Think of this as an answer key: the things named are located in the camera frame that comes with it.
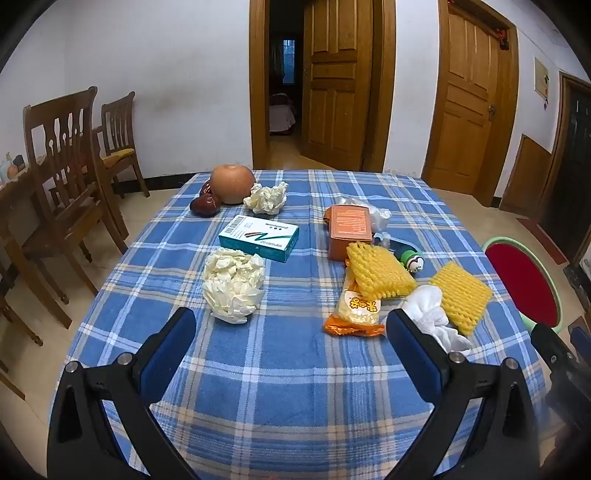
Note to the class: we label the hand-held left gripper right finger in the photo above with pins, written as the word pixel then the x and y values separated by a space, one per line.
pixel 413 355

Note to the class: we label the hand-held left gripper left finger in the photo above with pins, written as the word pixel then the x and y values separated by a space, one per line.
pixel 168 350

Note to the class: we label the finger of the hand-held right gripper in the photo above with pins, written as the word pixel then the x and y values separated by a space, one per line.
pixel 554 360
pixel 582 344

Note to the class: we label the white teal medicine box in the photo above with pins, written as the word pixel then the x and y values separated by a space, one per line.
pixel 258 235

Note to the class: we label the crumpled white tissue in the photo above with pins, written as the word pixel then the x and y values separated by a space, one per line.
pixel 431 314

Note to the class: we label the orange snack packet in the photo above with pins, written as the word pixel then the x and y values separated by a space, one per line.
pixel 355 314

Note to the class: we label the flat yellow foam net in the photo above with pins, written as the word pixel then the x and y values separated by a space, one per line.
pixel 461 295

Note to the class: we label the red stool with green rim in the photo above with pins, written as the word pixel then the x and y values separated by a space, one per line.
pixel 521 281

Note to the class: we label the thick yellow foam net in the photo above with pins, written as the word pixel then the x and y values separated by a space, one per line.
pixel 378 270

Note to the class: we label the large crumpled cream tissue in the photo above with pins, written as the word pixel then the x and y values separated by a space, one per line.
pixel 233 284

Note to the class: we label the green frog toy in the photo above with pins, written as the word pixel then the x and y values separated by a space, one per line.
pixel 411 259

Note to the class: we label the red floor mat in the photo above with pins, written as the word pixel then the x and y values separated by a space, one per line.
pixel 542 240

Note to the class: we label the blue plaid tablecloth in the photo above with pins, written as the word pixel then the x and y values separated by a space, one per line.
pixel 286 369

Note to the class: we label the crumpled light blue wrapper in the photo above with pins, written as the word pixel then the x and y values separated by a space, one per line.
pixel 381 239

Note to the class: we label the clear plastic bag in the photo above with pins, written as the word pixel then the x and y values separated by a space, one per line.
pixel 378 217

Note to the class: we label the orange cardboard box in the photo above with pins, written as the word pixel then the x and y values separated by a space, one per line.
pixel 348 226

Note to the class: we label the big red date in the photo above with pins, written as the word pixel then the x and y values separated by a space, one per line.
pixel 204 205

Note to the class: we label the tall wooden chair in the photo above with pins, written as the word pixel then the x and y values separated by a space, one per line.
pixel 60 226

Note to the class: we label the small red date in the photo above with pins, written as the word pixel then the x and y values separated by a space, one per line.
pixel 206 188

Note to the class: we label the low wooden cabinet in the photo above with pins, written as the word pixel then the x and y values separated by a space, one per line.
pixel 526 180

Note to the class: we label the dark metal door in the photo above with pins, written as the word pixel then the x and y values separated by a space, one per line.
pixel 572 166

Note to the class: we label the large apple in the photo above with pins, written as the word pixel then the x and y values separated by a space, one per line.
pixel 233 182

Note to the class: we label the small crumpled cream tissue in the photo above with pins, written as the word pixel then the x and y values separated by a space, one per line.
pixel 265 198

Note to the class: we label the wooden chair with cushion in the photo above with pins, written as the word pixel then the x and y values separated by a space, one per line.
pixel 117 154

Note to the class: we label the wooden panel door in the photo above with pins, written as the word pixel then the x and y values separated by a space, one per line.
pixel 337 92
pixel 466 106

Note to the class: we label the bed with pink cover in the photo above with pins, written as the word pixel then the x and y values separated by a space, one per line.
pixel 281 115

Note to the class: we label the red door ornament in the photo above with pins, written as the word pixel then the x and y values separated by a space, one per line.
pixel 503 40

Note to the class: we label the window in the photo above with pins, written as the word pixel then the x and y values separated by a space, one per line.
pixel 288 60

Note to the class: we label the beige wall panel box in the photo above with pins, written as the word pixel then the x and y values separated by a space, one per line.
pixel 541 78

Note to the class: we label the wooden door frame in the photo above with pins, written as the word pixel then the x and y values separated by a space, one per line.
pixel 258 92

